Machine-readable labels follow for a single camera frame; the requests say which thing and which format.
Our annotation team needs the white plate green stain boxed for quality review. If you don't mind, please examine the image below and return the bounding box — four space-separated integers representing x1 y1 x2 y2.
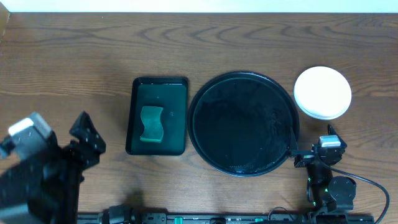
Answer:
294 66 352 114

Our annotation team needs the green scrubbing sponge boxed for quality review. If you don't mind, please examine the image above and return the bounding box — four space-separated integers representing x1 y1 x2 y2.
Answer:
140 106 164 143

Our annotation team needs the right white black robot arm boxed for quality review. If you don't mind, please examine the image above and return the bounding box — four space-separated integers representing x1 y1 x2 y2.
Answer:
287 125 356 223

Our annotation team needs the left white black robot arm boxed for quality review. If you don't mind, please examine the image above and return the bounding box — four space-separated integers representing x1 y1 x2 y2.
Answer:
1 112 106 223

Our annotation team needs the round black serving tray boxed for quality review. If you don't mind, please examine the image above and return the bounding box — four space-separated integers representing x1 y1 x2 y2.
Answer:
187 71 300 177

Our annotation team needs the black rectangular water tray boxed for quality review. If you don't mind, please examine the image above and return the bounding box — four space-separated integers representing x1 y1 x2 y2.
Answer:
126 77 188 156

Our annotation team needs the pale green plate front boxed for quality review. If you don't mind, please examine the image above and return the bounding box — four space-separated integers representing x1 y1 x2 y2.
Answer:
303 110 346 120

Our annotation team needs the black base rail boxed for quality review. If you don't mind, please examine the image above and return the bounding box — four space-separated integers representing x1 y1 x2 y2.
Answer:
77 211 310 224

